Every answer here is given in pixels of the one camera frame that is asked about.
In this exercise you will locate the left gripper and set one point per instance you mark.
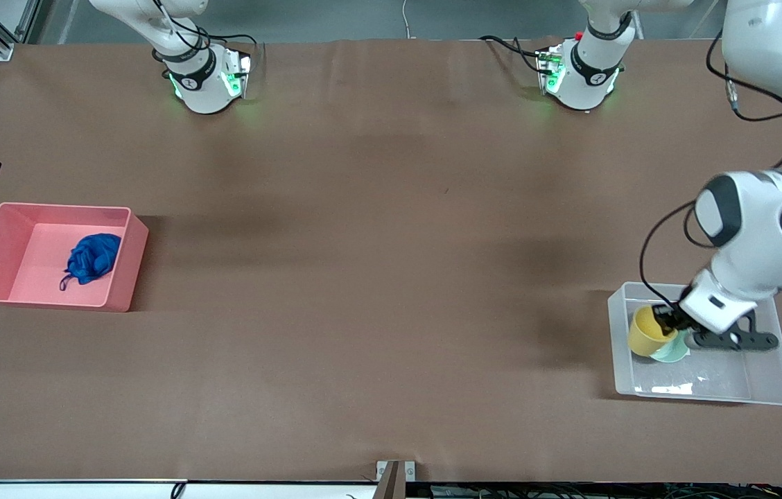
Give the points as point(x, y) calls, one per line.
point(673, 319)

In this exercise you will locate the yellow plastic cup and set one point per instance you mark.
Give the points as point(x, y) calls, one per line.
point(644, 334)

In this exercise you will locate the mint green bowl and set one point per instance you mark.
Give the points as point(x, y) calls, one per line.
point(672, 352)

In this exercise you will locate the blue cloth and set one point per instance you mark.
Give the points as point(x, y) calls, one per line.
point(93, 258)

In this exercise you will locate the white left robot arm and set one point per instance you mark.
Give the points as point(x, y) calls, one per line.
point(765, 229)

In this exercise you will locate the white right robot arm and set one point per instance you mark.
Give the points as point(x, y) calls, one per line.
point(200, 86)

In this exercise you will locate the clear plastic storage box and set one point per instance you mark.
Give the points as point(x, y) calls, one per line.
point(710, 381)

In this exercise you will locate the pink plastic bin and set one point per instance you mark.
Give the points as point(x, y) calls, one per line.
point(30, 263)

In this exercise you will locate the brown table cover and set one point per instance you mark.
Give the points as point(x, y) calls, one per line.
point(377, 208)

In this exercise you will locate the metal table edge bracket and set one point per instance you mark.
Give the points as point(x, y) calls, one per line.
point(396, 478)

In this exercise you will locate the white table edge rail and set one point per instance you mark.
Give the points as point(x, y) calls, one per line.
point(86, 490)

